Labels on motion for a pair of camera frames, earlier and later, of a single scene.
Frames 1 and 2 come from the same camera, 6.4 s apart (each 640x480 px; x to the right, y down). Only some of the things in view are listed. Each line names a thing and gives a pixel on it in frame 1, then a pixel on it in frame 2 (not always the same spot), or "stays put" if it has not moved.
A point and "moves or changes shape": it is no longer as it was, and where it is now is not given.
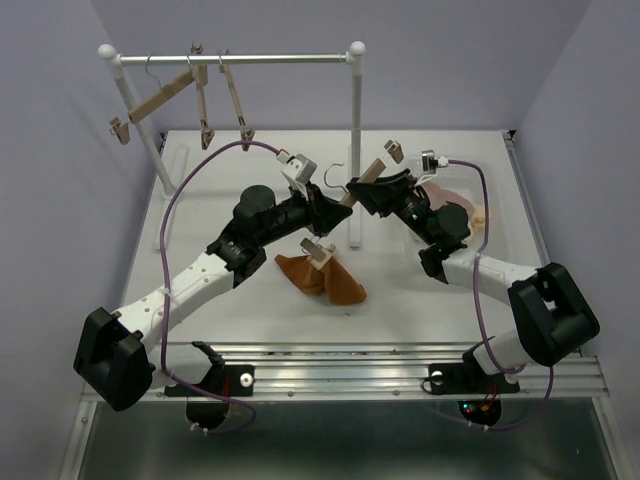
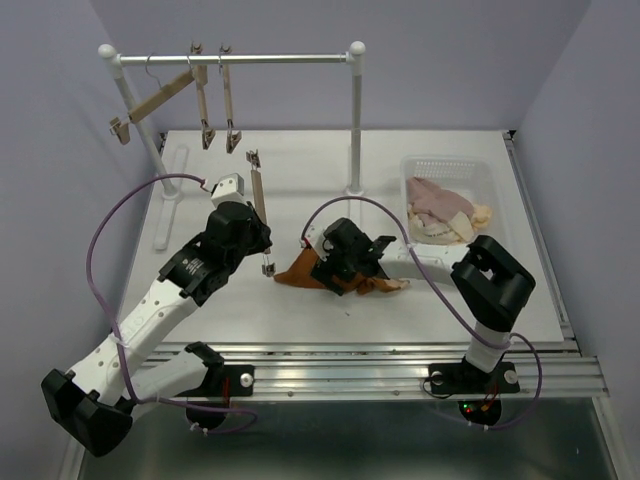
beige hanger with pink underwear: [245, 132] moves or changes shape
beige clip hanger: [200, 75] stays put
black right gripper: [395, 189] to [324, 272]
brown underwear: [340, 286] moves or changes shape
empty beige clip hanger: [121, 128] stays put
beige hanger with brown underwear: [318, 253] to [255, 163]
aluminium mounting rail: [381, 371] stays put
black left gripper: [323, 215] to [262, 231]
